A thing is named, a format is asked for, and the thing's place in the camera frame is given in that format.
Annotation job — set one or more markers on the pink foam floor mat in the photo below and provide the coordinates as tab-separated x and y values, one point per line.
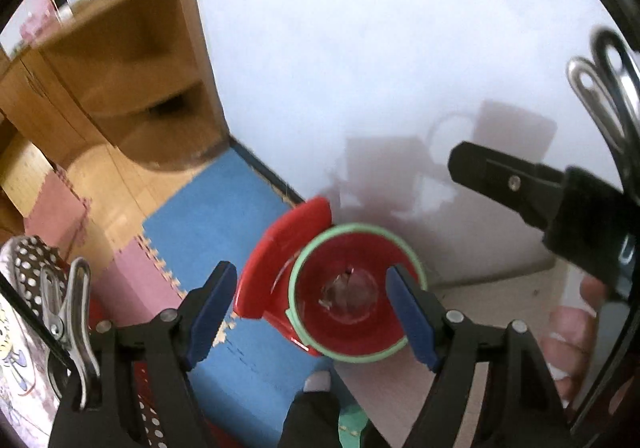
135	278
55	213

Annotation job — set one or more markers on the white cartoon print cloth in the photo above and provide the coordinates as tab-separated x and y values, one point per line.
20	368

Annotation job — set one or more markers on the red bin with green rim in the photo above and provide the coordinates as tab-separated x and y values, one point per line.
310	318

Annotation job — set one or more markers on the wooden corner cabinet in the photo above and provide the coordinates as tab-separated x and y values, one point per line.
125	53

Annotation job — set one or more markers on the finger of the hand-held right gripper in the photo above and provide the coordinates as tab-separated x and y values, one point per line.
500	178

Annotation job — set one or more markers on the blue foam floor mat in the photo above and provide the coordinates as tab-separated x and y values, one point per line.
210	218

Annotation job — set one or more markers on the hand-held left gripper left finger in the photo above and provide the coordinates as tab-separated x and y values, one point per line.
210	318

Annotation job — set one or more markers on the green foam floor mat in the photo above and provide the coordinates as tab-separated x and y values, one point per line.
352	428

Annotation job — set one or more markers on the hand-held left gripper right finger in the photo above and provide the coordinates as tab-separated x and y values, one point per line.
415	323

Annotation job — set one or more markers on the person's white sock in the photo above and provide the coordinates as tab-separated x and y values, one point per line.
318	380

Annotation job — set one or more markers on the pink toy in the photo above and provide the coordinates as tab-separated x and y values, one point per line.
34	25

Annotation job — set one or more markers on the person's right hand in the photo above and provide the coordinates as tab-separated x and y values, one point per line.
570	328

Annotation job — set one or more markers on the metal spring clip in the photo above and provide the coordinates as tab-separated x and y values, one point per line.
607	93
75	308

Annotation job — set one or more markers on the person's black trousers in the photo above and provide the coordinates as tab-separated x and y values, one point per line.
315	420

